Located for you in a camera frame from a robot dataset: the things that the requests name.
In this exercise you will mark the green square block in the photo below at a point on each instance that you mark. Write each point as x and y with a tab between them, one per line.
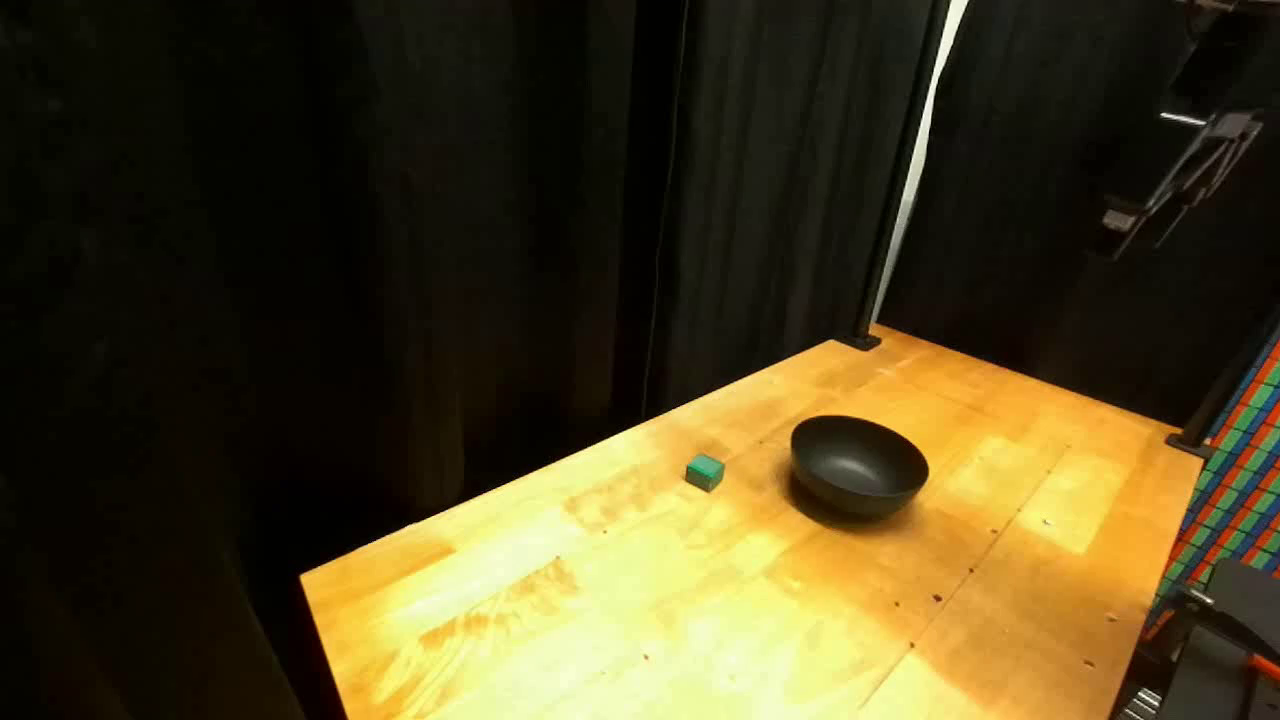
705	471

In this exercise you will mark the black bowl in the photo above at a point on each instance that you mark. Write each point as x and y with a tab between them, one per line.
858	465

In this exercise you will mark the black curtain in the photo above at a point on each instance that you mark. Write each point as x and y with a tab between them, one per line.
403	227

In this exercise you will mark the black pole with white strip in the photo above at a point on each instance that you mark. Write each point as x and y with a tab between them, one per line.
904	187

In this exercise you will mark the black tripod stand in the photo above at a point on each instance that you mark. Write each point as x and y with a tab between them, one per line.
1186	174

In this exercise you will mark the black board support bar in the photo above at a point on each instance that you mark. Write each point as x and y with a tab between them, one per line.
1222	400

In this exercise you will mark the colourful checkered board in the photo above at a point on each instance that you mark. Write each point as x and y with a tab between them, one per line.
1234	492

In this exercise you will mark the black and orange clamp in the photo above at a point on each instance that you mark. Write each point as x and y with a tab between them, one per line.
1207	663

